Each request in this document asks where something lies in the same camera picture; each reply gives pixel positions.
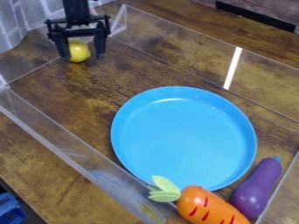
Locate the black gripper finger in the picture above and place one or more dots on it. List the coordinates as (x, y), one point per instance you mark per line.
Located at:
(61, 43)
(101, 32)

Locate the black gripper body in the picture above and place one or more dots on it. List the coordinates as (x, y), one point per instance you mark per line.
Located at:
(77, 15)

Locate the yellow toy lemon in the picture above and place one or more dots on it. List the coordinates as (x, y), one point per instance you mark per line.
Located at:
(79, 51)

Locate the blue round tray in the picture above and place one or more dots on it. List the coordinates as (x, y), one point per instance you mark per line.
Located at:
(186, 134)

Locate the white curtain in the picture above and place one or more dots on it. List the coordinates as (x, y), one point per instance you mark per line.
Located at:
(23, 15)

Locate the blue object at corner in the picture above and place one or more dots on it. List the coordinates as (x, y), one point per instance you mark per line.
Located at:
(12, 213)

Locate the orange toy carrot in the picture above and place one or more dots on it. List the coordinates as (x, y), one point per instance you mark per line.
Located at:
(198, 205)

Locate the purple toy eggplant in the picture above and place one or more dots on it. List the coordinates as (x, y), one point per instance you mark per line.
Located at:
(252, 194)

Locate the clear acrylic enclosure wall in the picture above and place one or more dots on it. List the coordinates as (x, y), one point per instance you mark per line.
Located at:
(57, 105)

